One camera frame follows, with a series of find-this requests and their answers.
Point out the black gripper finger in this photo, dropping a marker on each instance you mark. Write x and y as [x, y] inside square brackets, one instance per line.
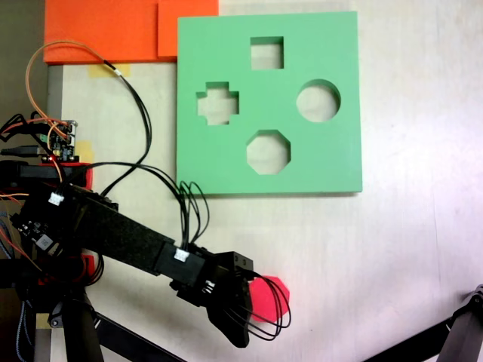
[232, 316]
[239, 265]

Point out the red black power lead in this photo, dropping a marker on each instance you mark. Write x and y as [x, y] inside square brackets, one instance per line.
[37, 128]

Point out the red octagonal pillar block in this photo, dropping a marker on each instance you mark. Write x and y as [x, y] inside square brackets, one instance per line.
[264, 298]

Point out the green shape sorting board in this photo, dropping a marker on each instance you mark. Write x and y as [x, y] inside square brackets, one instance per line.
[320, 158]

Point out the black driver board with inductor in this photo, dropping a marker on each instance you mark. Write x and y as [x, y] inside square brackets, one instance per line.
[45, 241]

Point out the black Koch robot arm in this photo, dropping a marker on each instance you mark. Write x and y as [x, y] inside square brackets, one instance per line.
[124, 237]

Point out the yellow masking tape piece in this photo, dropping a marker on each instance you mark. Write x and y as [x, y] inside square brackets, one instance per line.
[86, 149]
[96, 71]
[42, 320]

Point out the small circuit board with connectors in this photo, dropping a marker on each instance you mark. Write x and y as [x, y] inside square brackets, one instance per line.
[60, 143]

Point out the black tripod leg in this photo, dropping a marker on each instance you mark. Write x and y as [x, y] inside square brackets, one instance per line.
[81, 332]
[464, 335]

